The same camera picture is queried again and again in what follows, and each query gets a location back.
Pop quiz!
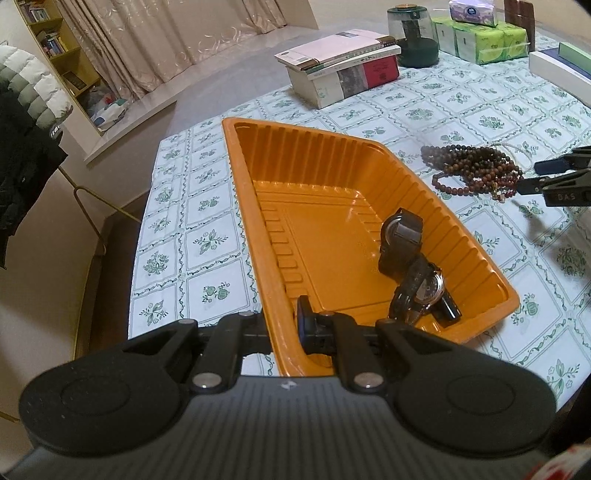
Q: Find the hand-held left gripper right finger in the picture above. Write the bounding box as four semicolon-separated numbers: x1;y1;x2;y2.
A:
295;295;445;394

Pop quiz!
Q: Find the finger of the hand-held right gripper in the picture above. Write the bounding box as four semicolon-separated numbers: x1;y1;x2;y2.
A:
516;169;591;195
534;146;591;175

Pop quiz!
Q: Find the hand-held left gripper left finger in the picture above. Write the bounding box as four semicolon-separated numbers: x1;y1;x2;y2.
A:
122;311;274;394

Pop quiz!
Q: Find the reddish brown bead necklace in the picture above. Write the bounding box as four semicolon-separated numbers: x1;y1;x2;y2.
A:
431;157;525;202

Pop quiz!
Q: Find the dark brown bead bracelet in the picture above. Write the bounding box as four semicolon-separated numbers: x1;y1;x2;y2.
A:
420;144;514;172

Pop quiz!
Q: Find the orange plastic tray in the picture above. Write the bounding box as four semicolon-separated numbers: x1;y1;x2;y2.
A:
222;117;521;377

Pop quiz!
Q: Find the white flat box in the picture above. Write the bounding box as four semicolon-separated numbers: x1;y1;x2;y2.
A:
528;48;591;94

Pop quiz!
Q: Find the black wristwatch silver case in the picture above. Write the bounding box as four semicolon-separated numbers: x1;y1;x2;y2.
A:
388;256;463;325

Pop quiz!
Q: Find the black wristwatch grey face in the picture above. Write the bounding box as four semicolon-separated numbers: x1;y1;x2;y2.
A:
378;208;424;278

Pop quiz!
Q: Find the green tissue multipack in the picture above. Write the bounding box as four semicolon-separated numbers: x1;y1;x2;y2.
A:
431;17;528;66

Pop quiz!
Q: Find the brown wooden chair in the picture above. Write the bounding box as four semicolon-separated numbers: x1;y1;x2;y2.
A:
503;0;537;52

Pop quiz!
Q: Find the purple tissue pack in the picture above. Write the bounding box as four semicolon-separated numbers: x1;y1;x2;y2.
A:
448;0;500;28

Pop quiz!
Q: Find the dark green glass jar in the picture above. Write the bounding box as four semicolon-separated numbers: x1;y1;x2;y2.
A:
386;3;439;69

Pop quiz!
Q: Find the gold metal clothes rack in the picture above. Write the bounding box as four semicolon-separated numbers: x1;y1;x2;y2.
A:
0;164;145;422

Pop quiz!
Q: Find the thin green edged book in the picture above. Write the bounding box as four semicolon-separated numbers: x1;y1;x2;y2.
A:
300;42;401;77

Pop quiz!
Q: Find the pink cover book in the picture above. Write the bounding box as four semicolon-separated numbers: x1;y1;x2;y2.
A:
274;28;385;71

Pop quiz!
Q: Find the white blue plastic bag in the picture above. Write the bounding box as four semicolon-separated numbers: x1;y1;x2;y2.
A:
87;85;130;131

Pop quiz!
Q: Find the red white patterned cloth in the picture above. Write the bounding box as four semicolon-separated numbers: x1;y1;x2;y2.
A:
549;442;591;480

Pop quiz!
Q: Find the black puffer jacket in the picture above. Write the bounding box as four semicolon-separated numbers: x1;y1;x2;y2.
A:
0;80;70;271

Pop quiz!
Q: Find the beige patterned curtain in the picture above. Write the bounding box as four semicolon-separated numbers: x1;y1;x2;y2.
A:
59;0;320;95

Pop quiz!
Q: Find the yellow bookshelf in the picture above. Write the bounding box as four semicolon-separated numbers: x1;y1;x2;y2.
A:
14;0;132;136

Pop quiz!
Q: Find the white green puffer jacket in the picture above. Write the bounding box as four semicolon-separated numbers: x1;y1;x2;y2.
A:
0;43;75;140

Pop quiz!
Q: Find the row of shelf books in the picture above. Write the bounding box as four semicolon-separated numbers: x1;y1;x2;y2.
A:
19;0;71;57

